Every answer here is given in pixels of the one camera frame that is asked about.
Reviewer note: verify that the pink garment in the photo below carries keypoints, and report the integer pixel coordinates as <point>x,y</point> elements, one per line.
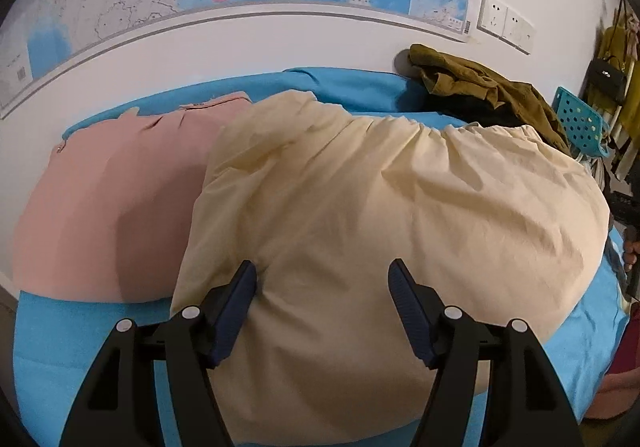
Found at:
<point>100,207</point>

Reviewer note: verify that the olive green garment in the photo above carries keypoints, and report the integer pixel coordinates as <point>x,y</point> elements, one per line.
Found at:
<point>520,102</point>

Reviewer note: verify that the cream yellow shirt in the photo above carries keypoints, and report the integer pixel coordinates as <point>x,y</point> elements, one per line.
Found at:
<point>375,202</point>

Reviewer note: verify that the person's right hand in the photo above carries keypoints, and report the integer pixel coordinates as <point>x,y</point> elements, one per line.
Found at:
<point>631,249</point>

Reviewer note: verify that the blue bed sheet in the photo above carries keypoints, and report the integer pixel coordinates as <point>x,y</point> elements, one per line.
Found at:
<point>60,342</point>

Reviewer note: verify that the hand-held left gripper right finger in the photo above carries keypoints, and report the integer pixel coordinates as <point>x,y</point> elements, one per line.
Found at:
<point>407,299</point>

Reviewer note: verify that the salmon red cloth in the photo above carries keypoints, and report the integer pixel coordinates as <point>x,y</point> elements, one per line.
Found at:
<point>622,377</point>

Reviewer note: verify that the black hanging bag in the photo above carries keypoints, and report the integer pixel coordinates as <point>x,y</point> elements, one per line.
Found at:
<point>606,77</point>

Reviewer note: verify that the white wall socket plate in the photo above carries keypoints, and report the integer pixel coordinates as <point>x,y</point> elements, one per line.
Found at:
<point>491,13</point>
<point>518,29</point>

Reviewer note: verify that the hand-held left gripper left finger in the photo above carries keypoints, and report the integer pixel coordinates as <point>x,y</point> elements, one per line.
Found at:
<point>235,299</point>

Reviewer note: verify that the teal perforated plastic chair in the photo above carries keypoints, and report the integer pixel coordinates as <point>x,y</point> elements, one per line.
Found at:
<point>580,124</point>

